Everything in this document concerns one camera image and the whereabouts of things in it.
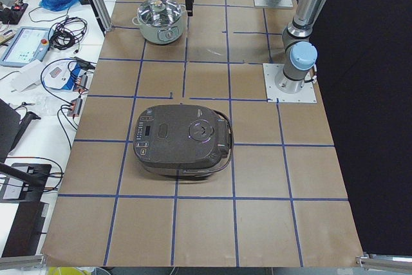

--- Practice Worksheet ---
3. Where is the black flat box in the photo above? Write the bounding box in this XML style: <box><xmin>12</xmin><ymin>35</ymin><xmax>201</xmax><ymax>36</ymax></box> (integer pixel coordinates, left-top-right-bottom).
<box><xmin>1</xmin><ymin>202</ymin><xmax>49</xmax><ymax>258</ymax></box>

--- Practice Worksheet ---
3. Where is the black coiled cable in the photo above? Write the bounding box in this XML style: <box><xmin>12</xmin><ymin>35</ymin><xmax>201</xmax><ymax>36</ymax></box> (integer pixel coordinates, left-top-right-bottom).
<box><xmin>48</xmin><ymin>16</ymin><xmax>88</xmax><ymax>54</ymax></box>

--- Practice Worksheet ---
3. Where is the pale green electric pot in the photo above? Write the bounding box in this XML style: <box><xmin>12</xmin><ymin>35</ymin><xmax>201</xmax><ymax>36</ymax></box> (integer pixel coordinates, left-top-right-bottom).
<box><xmin>131</xmin><ymin>4</ymin><xmax>186</xmax><ymax>45</ymax></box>

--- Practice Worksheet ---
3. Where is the teach pendant tablet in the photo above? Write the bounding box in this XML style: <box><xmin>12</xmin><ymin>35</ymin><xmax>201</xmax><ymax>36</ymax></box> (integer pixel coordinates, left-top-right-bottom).
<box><xmin>1</xmin><ymin>26</ymin><xmax>51</xmax><ymax>68</ymax></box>

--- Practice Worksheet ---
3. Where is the black rice cooker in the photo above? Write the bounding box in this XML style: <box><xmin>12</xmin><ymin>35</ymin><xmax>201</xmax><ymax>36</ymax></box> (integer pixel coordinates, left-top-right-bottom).
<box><xmin>133</xmin><ymin>104</ymin><xmax>234</xmax><ymax>178</ymax></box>

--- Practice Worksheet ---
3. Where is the grey usb hub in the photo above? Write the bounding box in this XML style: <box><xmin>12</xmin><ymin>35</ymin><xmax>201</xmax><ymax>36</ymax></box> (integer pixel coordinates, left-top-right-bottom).
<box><xmin>67</xmin><ymin>97</ymin><xmax>83</xmax><ymax>117</ymax></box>
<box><xmin>73</xmin><ymin>74</ymin><xmax>89</xmax><ymax>93</ymax></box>

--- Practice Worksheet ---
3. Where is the white round device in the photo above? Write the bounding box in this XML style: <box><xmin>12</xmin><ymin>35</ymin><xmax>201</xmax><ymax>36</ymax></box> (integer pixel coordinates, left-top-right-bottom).
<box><xmin>42</xmin><ymin>60</ymin><xmax>74</xmax><ymax>90</ymax></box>

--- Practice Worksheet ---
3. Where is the glass pot lid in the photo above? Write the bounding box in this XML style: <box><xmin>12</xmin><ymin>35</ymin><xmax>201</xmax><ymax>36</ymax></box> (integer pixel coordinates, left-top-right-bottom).
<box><xmin>137</xmin><ymin>0</ymin><xmax>183</xmax><ymax>27</ymax></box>

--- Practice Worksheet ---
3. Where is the brown paper table cover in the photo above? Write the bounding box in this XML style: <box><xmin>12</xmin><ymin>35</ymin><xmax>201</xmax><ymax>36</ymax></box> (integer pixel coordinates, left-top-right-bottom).
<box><xmin>42</xmin><ymin>0</ymin><xmax>362</xmax><ymax>267</ymax></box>

